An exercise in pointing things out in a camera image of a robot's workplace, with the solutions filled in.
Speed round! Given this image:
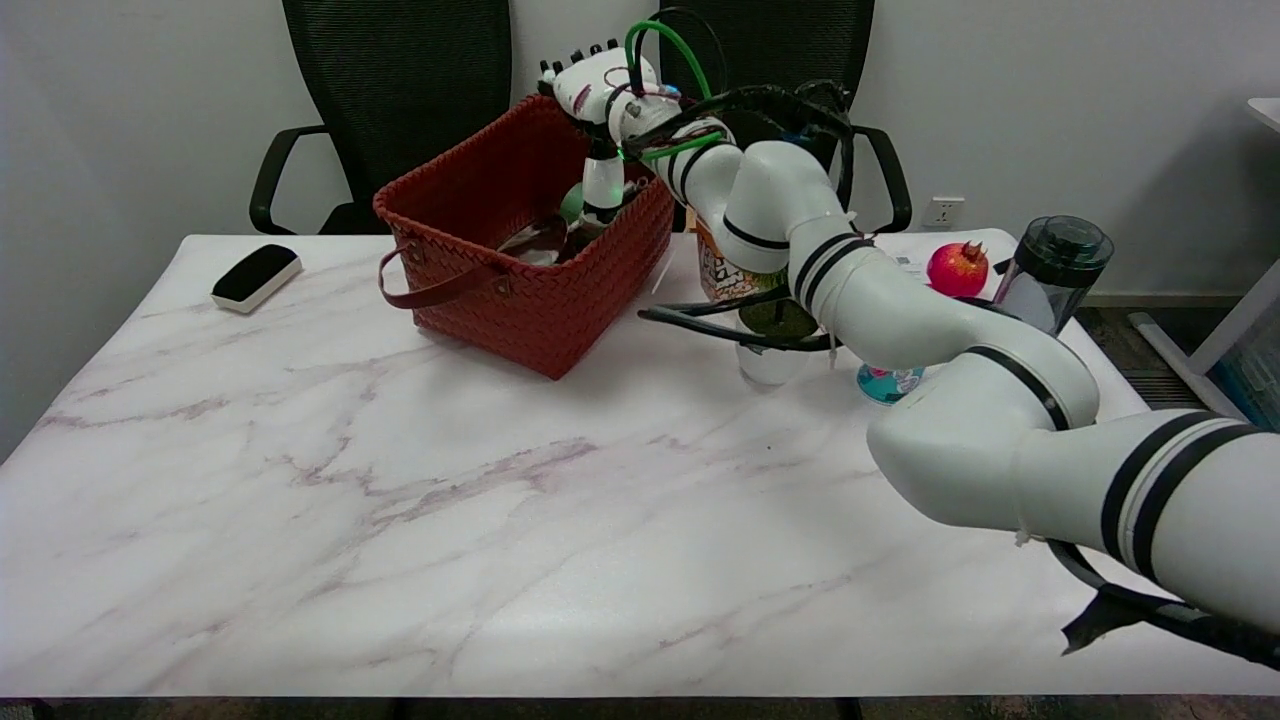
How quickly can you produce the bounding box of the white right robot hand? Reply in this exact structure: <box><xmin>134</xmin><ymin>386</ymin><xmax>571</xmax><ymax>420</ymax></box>
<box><xmin>537</xmin><ymin>39</ymin><xmax>665</xmax><ymax>227</ymax></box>

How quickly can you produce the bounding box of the popcorn paper box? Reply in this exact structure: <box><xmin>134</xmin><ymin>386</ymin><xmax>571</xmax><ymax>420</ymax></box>
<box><xmin>694</xmin><ymin>214</ymin><xmax>791</xmax><ymax>306</ymax></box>

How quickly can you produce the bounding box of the stainless steel scoop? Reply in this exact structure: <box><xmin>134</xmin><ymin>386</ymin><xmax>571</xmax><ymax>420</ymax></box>
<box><xmin>496</xmin><ymin>214</ymin><xmax>573</xmax><ymax>268</ymax></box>

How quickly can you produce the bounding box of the thin black cable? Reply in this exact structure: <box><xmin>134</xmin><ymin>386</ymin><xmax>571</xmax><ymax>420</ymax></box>
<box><xmin>650</xmin><ymin>6</ymin><xmax>729</xmax><ymax>99</ymax></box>

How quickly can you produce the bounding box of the black white board eraser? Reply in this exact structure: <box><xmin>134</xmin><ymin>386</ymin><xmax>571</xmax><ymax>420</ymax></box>
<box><xmin>210</xmin><ymin>244</ymin><xmax>303</xmax><ymax>315</ymax></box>

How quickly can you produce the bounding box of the clear bottle with dark lid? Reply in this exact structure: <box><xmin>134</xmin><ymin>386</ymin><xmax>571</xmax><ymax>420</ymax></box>
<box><xmin>990</xmin><ymin>214</ymin><xmax>1114</xmax><ymax>337</ymax></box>

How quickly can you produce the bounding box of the black mesh office chair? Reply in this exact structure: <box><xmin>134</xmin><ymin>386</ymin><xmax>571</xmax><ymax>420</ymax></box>
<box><xmin>658</xmin><ymin>0</ymin><xmax>913</xmax><ymax>235</ymax></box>
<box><xmin>249</xmin><ymin>0</ymin><xmax>513</xmax><ymax>237</ymax></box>

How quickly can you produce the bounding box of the green ball plant in pot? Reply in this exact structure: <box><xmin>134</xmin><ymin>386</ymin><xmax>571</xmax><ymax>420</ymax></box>
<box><xmin>734</xmin><ymin>294</ymin><xmax>823</xmax><ymax>392</ymax></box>

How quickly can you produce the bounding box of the white desk frame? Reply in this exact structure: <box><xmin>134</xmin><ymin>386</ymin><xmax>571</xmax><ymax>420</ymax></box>
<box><xmin>1128</xmin><ymin>96</ymin><xmax>1280</xmax><ymax>448</ymax></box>

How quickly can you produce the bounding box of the pink teal round container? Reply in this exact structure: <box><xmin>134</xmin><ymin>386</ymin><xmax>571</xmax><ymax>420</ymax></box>
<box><xmin>856</xmin><ymin>364</ymin><xmax>927</xmax><ymax>407</ymax></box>

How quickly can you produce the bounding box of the red pomegranate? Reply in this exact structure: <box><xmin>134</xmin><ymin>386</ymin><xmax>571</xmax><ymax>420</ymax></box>
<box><xmin>926</xmin><ymin>240</ymin><xmax>990</xmax><ymax>300</ymax></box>

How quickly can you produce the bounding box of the red woven basket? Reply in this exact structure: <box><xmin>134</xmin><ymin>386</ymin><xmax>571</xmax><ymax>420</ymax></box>
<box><xmin>373</xmin><ymin>96</ymin><xmax>676</xmax><ymax>382</ymax></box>

